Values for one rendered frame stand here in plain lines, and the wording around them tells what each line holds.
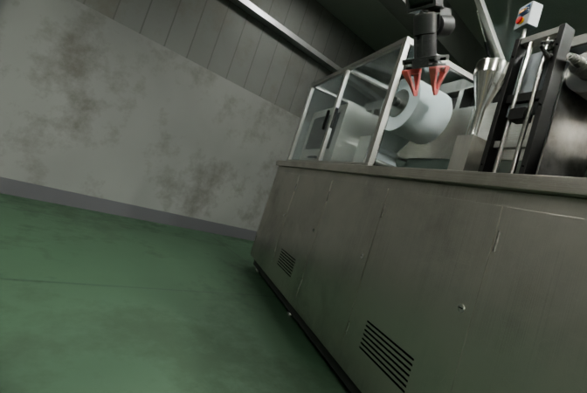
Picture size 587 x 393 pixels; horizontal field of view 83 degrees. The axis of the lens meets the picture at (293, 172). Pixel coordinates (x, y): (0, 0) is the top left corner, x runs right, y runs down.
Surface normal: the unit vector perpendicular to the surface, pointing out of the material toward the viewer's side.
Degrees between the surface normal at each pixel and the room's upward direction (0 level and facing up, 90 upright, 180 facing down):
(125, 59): 90
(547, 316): 90
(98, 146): 90
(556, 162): 90
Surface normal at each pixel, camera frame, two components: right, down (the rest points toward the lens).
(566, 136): 0.35, 0.05
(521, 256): -0.88, -0.31
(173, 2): 0.60, 0.14
